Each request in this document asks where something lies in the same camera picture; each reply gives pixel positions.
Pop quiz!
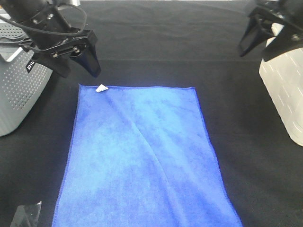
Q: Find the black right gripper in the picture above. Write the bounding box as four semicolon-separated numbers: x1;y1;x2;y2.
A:
238;0;303;61

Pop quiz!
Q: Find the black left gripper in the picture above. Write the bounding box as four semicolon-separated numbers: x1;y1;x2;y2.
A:
14;4;101;78

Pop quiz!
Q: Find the blue microfibre towel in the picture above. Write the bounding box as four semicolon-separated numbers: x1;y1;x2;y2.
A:
52;85;242;227

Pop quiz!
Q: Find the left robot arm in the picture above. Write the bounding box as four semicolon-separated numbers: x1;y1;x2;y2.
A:
0;0;101;78

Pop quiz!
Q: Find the white plastic basket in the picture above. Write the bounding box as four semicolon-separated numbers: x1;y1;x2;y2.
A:
258;23;303;147

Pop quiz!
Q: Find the grey perforated plastic basket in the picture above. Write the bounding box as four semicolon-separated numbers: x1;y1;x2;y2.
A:
0;21;52;136

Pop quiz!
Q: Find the black table cloth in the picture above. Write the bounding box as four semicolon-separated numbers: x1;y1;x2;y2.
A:
0;1;303;227

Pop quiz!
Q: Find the clear tape strip left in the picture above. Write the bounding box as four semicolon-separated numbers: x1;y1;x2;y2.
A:
10;201;42;227

